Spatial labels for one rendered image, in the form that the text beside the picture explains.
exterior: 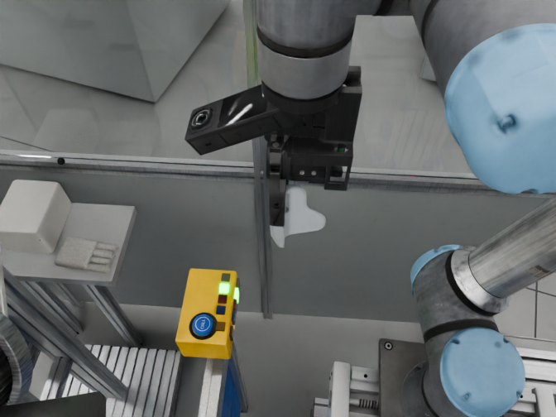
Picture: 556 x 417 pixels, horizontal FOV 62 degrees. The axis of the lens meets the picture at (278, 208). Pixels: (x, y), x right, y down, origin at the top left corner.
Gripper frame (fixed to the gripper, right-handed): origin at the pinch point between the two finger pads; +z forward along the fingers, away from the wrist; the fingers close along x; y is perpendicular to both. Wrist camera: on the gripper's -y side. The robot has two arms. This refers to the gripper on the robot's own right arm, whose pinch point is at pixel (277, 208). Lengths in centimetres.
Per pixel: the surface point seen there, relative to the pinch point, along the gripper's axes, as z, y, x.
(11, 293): 49, -60, 7
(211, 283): 40.8, -14.4, 9.1
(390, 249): 84, 33, 46
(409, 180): 48, 31, 45
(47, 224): 54, -62, 29
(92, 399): 29.4, -27.5, -17.0
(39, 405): 29.8, -35.4, -18.4
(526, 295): 148, 109, 64
